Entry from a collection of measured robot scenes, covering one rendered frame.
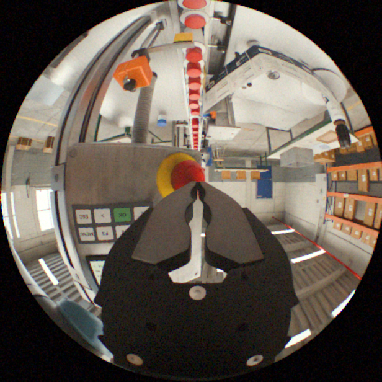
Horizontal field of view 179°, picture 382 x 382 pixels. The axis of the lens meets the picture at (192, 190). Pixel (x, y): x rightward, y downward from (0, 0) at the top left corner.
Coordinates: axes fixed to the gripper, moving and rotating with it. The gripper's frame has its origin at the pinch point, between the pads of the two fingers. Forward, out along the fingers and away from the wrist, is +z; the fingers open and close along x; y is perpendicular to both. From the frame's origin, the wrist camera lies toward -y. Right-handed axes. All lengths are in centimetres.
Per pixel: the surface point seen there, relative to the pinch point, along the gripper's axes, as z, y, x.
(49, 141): 183, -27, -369
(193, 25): 9.0, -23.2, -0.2
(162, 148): 3.8, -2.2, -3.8
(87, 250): -6.0, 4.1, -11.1
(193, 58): 17.2, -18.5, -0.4
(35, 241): 6, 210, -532
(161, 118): 87, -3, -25
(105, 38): 24, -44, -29
